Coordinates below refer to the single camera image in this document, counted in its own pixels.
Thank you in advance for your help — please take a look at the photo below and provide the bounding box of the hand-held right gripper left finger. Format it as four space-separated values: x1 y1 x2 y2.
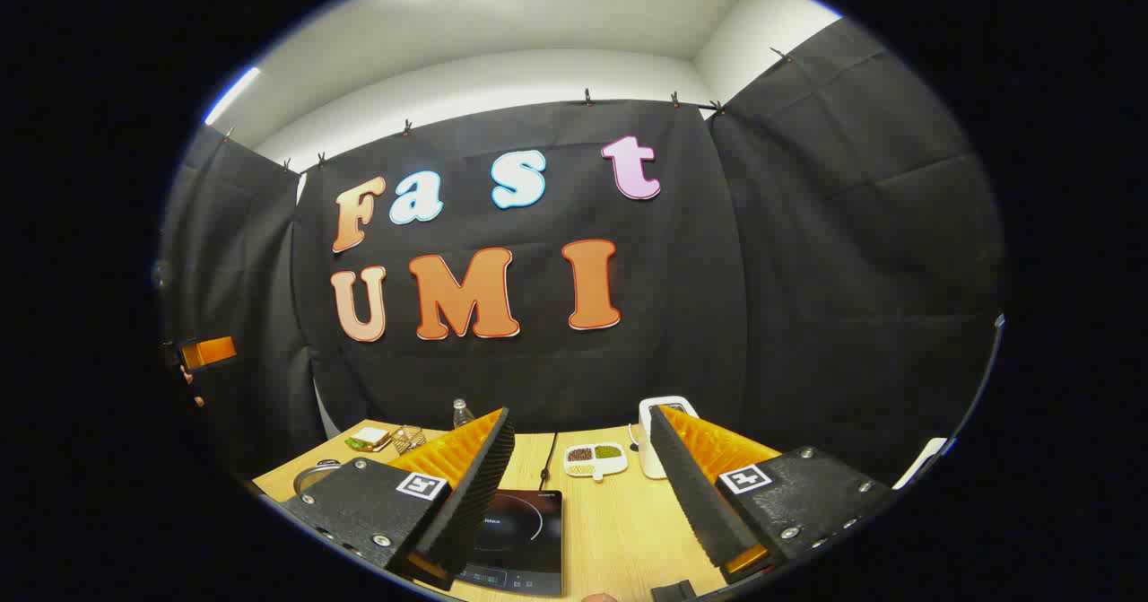
278 407 517 592

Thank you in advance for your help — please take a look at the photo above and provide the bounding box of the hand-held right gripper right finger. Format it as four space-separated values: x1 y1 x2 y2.
649 405 898 585

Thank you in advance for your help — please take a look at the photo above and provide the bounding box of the black induction cooktop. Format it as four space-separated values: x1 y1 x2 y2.
453 490 564 598

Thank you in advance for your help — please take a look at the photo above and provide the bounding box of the steel pot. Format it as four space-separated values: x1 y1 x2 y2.
292 458 346 498

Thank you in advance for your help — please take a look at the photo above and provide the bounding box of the white toaster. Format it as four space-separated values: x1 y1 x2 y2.
639 396 699 479

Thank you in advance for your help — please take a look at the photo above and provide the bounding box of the white divided bean dish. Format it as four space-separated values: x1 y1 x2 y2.
563 442 629 482

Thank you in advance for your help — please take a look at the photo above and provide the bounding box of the black backdrop cloth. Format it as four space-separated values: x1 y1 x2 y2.
157 17 1004 486

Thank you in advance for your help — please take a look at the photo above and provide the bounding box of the white panel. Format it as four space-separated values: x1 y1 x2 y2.
895 437 950 492

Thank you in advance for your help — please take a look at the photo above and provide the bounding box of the ceiling strip light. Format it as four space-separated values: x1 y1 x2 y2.
204 65 263 126

